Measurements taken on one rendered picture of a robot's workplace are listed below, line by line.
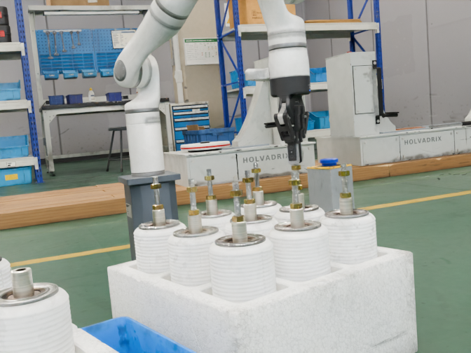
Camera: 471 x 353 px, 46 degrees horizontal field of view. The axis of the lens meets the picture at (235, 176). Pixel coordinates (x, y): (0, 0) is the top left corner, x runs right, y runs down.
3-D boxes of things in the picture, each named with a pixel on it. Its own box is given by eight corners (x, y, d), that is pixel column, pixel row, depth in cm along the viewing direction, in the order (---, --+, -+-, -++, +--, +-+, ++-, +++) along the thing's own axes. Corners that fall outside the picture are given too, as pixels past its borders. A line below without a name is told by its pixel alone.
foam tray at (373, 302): (116, 359, 105) (106, 266, 103) (271, 305, 128) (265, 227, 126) (246, 444, 74) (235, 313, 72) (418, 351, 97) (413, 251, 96)
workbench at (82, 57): (46, 173, 663) (27, 11, 644) (160, 160, 713) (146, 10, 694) (49, 176, 598) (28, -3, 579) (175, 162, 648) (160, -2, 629)
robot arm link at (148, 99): (141, 56, 157) (146, 117, 158) (112, 55, 150) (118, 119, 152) (161, 51, 150) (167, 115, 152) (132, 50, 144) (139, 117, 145)
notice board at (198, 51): (185, 65, 728) (183, 38, 724) (220, 64, 745) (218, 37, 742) (186, 65, 725) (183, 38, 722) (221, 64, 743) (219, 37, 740)
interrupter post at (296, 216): (294, 227, 91) (292, 206, 90) (307, 227, 90) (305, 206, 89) (287, 230, 89) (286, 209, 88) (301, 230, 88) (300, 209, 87)
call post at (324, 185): (315, 305, 125) (305, 168, 122) (336, 297, 129) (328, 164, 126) (339, 312, 119) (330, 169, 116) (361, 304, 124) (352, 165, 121)
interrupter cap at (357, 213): (350, 222, 91) (350, 218, 91) (315, 218, 97) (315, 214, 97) (378, 213, 96) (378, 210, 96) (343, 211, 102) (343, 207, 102)
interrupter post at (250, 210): (244, 223, 97) (243, 204, 97) (244, 220, 100) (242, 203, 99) (258, 222, 97) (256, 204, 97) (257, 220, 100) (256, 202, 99)
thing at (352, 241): (357, 330, 91) (351, 222, 90) (314, 317, 99) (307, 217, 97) (392, 313, 97) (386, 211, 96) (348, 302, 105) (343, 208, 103)
